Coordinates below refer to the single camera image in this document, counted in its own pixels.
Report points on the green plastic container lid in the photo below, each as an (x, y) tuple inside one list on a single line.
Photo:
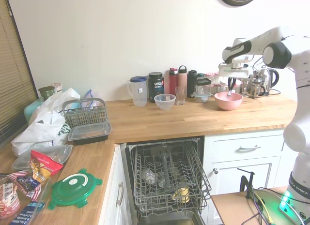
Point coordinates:
[(72, 187)]

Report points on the glass French press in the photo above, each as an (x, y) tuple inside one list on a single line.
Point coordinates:
[(257, 88)]

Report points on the pink bottle with black cap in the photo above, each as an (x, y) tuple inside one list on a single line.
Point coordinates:
[(182, 79)]

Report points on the black takeout container clear lid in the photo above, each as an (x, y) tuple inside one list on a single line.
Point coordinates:
[(89, 134)]

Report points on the glass container with teal lid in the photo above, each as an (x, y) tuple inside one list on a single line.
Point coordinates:
[(202, 96)]

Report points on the red water bottle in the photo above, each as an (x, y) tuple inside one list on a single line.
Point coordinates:
[(172, 82)]

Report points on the clear plastic bowl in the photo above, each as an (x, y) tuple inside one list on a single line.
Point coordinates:
[(164, 102)]

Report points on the container with black lid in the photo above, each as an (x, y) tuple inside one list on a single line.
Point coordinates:
[(203, 82)]

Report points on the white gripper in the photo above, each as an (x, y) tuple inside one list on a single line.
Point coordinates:
[(236, 72)]

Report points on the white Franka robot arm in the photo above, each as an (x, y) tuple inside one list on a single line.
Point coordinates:
[(298, 133)]

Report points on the steel electric kettle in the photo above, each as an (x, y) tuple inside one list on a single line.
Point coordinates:
[(266, 79)]

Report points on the built-in dishwasher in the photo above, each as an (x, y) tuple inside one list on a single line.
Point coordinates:
[(130, 150)]

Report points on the black table clamp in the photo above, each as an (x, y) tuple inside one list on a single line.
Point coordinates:
[(249, 184)]

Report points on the grey dishwasher cutlery basket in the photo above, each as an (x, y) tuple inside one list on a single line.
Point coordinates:
[(84, 113)]

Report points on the window blind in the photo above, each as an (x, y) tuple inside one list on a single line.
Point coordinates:
[(12, 77)]

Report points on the clear pitcher with blue lid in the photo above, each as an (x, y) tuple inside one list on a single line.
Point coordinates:
[(139, 94)]

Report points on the light teal container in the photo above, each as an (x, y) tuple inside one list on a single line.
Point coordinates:
[(31, 111)]

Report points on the white jar with red lid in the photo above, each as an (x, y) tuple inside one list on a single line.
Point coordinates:
[(56, 87)]

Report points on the clear glass in rack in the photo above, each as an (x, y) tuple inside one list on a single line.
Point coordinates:
[(149, 176)]

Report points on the red striped popcorn bag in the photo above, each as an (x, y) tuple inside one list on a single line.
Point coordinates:
[(21, 180)]

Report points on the silver metal fork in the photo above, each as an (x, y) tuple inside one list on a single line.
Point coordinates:
[(228, 95)]

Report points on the white plastic shopping bag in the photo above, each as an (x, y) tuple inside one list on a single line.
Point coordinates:
[(41, 128)]

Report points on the red snack bag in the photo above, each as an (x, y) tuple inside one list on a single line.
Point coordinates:
[(41, 165)]

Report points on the clear drinking glass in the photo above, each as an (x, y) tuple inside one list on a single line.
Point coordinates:
[(181, 96)]

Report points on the black Vega Sport tub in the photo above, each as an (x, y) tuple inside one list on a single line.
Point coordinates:
[(156, 87)]

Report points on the yellow cup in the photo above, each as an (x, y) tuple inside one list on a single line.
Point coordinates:
[(181, 193)]

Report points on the white cabinet drawer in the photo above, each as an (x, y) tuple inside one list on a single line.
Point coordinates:
[(266, 145)]

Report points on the clear plastic takeout container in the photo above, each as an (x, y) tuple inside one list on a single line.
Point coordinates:
[(54, 152)]

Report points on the glass baking dish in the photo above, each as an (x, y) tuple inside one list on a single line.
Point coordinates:
[(38, 203)]

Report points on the jar with red gingham lid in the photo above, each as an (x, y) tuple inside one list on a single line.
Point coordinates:
[(213, 76)]

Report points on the pink bowl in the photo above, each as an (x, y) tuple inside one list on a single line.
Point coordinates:
[(227, 102)]

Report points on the white cabinet door with knob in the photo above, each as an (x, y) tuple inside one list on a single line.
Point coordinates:
[(252, 176)]

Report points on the black water bottle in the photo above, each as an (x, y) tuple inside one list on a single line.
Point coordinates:
[(192, 83)]

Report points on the dark green cup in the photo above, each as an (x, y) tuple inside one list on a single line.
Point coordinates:
[(46, 92)]

